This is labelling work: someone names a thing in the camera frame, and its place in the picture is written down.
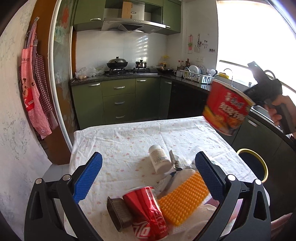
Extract red instant noodle cup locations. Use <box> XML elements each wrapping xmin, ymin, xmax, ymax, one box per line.
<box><xmin>203</xmin><ymin>79</ymin><xmax>255</xmax><ymax>136</ymax></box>

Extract black yellow-rimmed trash bin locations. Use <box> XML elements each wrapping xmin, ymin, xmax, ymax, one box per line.
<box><xmin>237</xmin><ymin>148</ymin><xmax>269</xmax><ymax>183</ymax></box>

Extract green lower kitchen cabinets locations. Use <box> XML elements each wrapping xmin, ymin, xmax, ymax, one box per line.
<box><xmin>71</xmin><ymin>76</ymin><xmax>209</xmax><ymax>130</ymax></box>

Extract person's right hand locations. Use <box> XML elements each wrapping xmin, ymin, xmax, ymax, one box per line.
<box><xmin>264</xmin><ymin>95</ymin><xmax>296</xmax><ymax>126</ymax></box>

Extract crumpled silver wrapper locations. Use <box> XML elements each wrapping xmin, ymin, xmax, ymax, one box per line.
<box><xmin>169</xmin><ymin>150</ymin><xmax>191</xmax><ymax>171</ymax></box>

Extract white foam wrap sheet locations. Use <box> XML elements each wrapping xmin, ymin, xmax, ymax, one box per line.
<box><xmin>158</xmin><ymin>169</ymin><xmax>216</xmax><ymax>235</ymax></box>

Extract orange bubble wrap sheet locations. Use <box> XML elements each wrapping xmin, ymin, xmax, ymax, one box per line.
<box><xmin>158</xmin><ymin>172</ymin><xmax>209</xmax><ymax>226</ymax></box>

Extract brown plastic tray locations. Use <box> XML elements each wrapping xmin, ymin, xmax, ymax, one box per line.
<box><xmin>106</xmin><ymin>197</ymin><xmax>132</xmax><ymax>232</ymax></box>

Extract white pill bottle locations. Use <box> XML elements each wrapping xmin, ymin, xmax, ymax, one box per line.
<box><xmin>149</xmin><ymin>145</ymin><xmax>172</xmax><ymax>174</ymax></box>

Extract white dish rack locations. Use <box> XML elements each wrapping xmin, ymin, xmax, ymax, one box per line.
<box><xmin>181</xmin><ymin>65</ymin><xmax>214</xmax><ymax>84</ymax></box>

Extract red cola can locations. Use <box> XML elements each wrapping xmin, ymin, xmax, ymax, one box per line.
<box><xmin>123</xmin><ymin>186</ymin><xmax>169</xmax><ymax>240</ymax></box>

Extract dark red checkered apron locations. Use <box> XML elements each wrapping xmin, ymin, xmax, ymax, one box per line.
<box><xmin>26</xmin><ymin>17</ymin><xmax>58</xmax><ymax>130</ymax></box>

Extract plastic bag on counter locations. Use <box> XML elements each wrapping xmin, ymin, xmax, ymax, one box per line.
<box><xmin>75</xmin><ymin>65</ymin><xmax>106</xmax><ymax>80</ymax></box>

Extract gas stove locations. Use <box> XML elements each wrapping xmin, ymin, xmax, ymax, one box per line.
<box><xmin>105</xmin><ymin>68</ymin><xmax>152</xmax><ymax>76</ymax></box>

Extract black wok with lid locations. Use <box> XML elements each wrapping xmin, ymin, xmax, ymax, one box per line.
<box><xmin>107</xmin><ymin>56</ymin><xmax>128</xmax><ymax>70</ymax></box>

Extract small black pot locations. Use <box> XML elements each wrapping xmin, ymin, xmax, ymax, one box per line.
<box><xmin>135</xmin><ymin>60</ymin><xmax>147</xmax><ymax>69</ymax></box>

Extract steel range hood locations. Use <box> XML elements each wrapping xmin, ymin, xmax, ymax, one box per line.
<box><xmin>101</xmin><ymin>18</ymin><xmax>171</xmax><ymax>34</ymax></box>

